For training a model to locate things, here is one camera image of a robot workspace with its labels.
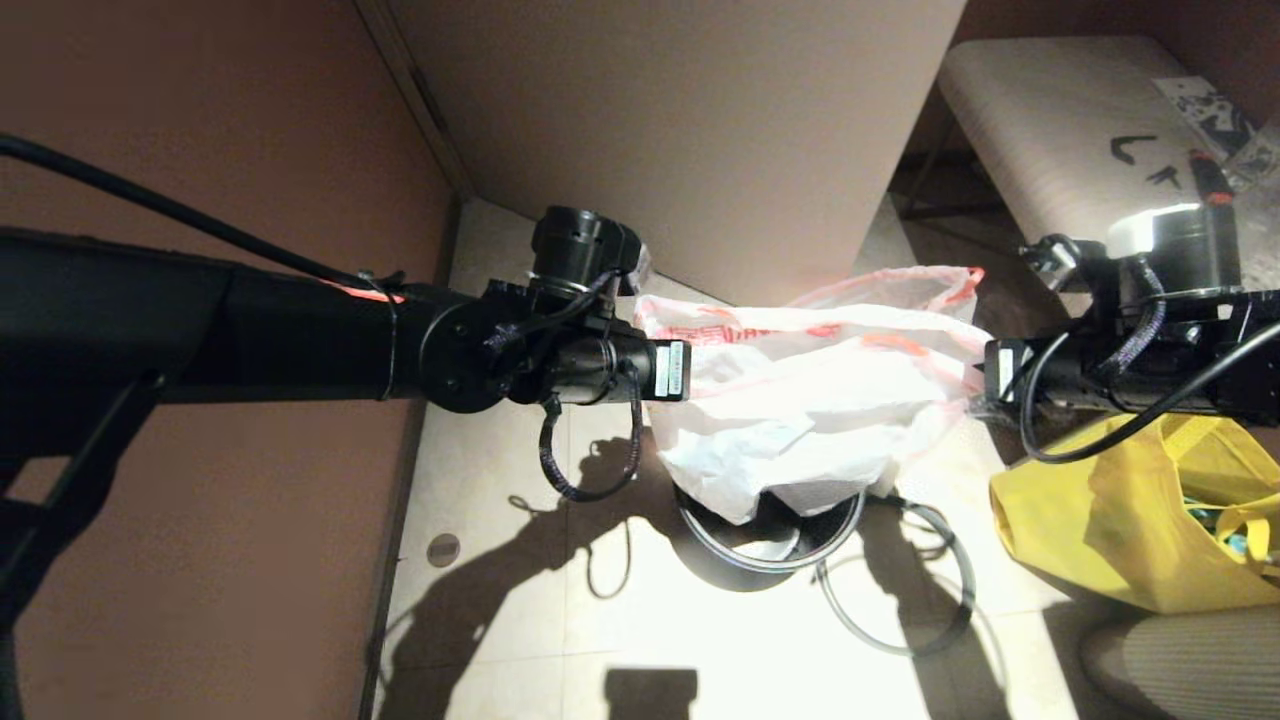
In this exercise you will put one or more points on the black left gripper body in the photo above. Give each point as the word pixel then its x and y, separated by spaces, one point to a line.
pixel 620 370

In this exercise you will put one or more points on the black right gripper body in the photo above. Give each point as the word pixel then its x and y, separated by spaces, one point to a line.
pixel 1060 375

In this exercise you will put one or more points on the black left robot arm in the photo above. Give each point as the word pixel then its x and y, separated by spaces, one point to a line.
pixel 200 330

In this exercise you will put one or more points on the yellow fabric tote bag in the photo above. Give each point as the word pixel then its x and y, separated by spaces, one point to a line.
pixel 1100 520

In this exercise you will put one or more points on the black trash bin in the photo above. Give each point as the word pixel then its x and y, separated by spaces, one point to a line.
pixel 720 560

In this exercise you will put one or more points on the black cylindrical wrist motor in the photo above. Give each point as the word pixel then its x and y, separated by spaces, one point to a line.
pixel 580 245

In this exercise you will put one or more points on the small black allen key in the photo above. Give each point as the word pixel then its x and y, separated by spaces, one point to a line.
pixel 1165 177

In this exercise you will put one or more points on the light wood grain table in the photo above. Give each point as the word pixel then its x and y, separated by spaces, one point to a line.
pixel 1030 150

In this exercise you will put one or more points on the large black allen key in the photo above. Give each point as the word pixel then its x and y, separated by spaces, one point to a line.
pixel 1128 153

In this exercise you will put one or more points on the clear plastic bottle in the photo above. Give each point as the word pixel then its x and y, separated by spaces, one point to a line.
pixel 1262 240
pixel 1258 160

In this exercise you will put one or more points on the red black screwdriver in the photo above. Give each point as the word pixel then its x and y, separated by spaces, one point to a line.
pixel 1208 175

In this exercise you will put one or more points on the round metal floor drain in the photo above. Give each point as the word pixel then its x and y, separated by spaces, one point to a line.
pixel 443 549

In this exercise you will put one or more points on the beige door panel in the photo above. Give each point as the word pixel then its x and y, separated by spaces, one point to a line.
pixel 680 120

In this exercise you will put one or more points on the printed paper leaflet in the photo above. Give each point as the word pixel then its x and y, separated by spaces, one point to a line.
pixel 1205 103

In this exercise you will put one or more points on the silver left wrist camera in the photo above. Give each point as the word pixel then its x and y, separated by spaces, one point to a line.
pixel 640 268

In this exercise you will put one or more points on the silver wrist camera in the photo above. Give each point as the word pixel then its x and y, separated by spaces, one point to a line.
pixel 640 268
pixel 1050 260

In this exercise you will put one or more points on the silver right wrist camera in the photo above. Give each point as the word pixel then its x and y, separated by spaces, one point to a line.
pixel 1050 260

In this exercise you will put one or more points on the black cylindrical wrist camera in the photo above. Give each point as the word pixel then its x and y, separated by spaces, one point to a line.
pixel 1180 250

